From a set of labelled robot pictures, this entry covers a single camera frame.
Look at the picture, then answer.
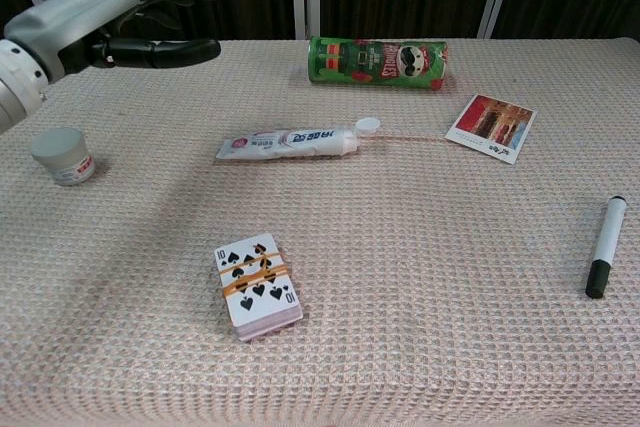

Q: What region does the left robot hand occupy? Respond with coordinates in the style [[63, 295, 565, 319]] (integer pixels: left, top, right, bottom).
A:
[[3, 0, 222, 84]]

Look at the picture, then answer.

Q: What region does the white toothpaste tube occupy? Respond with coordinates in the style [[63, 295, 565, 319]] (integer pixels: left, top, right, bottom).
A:
[[216, 125, 362, 162]]

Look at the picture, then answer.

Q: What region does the black white marker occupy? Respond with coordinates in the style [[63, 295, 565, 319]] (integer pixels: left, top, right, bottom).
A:
[[585, 195, 628, 300]]

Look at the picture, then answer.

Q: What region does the orange rubber band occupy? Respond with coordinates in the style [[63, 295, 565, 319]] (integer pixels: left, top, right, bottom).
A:
[[217, 242, 291, 279], [221, 266, 293, 297]]

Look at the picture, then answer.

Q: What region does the green Pringles can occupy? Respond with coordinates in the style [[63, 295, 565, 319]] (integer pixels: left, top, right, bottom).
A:
[[306, 35, 450, 92]]

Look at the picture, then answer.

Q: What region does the playing card deck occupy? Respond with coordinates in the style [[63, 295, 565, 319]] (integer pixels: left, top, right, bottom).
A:
[[213, 231, 305, 342]]

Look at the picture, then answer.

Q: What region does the beige waffle table cloth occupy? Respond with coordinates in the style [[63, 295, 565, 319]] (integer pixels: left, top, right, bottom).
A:
[[0, 36, 640, 427]]

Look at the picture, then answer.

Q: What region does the photo card with white border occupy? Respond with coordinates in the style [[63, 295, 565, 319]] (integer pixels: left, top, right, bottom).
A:
[[444, 93, 538, 165]]

